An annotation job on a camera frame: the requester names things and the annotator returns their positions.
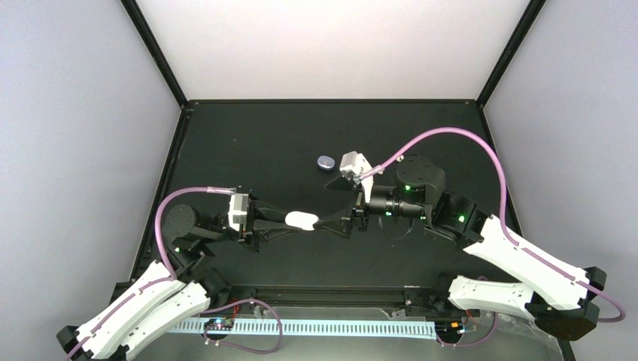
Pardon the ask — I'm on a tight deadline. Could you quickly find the black frame post left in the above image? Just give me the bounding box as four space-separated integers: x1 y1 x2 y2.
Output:
120 0 188 108

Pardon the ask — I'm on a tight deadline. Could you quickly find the black frame post right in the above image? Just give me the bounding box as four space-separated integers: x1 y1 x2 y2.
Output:
476 0 546 110

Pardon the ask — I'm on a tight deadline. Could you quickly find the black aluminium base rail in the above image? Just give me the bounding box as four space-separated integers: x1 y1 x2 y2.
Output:
213 284 480 322

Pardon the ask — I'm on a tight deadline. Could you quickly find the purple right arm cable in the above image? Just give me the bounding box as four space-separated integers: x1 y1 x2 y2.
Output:
358 126 627 324

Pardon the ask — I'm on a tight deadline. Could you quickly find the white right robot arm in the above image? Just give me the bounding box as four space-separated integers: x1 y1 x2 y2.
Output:
301 152 606 341

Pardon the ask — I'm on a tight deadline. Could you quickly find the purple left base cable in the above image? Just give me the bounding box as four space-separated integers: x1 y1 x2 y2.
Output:
202 298 284 355

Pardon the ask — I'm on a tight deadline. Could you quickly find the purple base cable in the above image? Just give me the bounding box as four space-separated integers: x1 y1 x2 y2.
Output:
202 298 284 355
435 276 500 349

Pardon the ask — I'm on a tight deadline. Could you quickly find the white oval capsule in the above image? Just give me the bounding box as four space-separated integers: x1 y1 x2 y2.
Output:
284 211 320 231

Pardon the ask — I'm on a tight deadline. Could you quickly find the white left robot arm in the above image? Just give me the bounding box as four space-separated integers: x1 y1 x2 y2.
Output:
56 194 320 360

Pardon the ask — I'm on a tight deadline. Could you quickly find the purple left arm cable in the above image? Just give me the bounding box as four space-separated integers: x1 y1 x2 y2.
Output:
65 186 240 361

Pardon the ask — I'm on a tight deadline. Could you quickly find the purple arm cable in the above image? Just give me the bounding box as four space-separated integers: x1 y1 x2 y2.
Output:
358 126 627 324
65 186 240 361

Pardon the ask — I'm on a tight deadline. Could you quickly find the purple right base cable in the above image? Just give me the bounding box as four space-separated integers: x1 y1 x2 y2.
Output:
435 276 500 349

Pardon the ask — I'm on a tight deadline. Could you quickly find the black frame post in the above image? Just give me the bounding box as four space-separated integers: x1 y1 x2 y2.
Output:
120 0 188 108
476 0 546 110

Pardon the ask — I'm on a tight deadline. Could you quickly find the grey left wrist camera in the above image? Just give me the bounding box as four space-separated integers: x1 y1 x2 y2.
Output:
227 193 250 232

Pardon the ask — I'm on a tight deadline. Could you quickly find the light blue slotted cable duct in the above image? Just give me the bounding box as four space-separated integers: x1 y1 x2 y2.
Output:
169 317 436 340

